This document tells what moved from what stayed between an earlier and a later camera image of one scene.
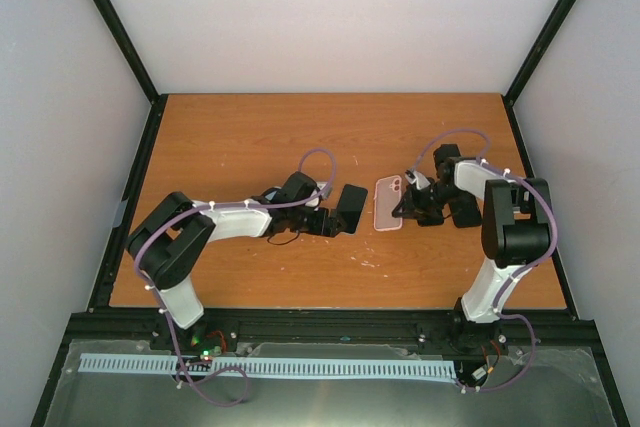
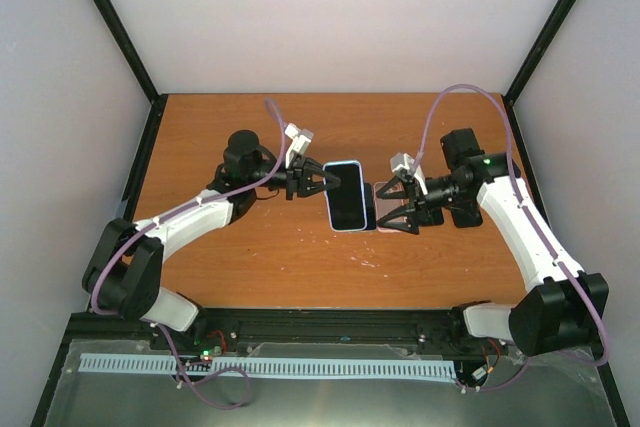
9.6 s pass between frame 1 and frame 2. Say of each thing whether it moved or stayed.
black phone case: stayed
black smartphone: stayed
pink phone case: stayed
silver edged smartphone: moved
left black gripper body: moved
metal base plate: stayed
